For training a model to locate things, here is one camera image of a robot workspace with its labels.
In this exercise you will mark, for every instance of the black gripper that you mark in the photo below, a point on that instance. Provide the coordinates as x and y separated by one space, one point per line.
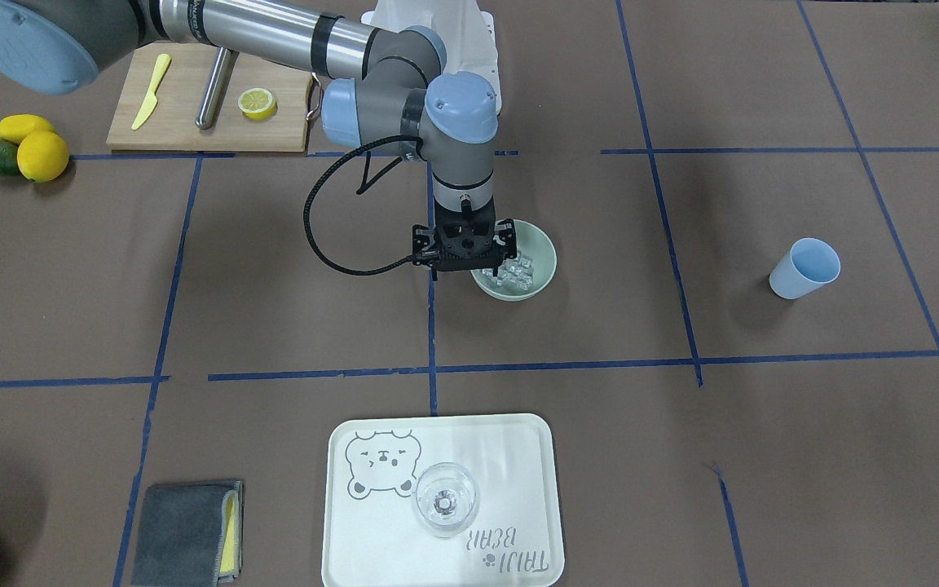
421 241

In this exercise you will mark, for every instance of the green ceramic bowl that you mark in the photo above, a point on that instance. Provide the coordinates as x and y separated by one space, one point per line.
533 242

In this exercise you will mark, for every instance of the light blue plastic cup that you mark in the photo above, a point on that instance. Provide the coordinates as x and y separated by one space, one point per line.
807 266

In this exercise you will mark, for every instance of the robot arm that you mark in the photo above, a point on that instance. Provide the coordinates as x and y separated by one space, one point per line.
387 91

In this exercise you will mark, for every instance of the ice cubes in green bowl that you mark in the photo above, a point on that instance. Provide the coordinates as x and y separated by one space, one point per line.
515 273

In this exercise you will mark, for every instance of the clear wine glass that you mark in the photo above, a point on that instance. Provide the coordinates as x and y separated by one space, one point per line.
447 499

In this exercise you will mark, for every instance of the lemon half slice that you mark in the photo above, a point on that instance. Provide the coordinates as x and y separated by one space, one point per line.
257 104

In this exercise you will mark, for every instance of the metal cylinder tool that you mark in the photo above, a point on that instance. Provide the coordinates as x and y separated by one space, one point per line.
215 88

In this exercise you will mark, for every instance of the cream bear tray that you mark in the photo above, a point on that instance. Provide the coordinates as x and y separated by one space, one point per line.
372 536

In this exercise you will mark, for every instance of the wooden cutting board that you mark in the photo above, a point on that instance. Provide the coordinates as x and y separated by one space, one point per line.
172 126

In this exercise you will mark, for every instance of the yellow plastic knife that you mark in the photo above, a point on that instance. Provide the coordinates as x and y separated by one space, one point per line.
150 100

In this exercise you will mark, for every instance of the grey folded cloth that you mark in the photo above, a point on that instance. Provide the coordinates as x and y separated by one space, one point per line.
190 534

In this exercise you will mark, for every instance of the yellow lemon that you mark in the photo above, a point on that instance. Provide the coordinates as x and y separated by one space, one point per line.
15 128
42 156

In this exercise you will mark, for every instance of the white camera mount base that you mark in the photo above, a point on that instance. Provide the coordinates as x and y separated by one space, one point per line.
467 32

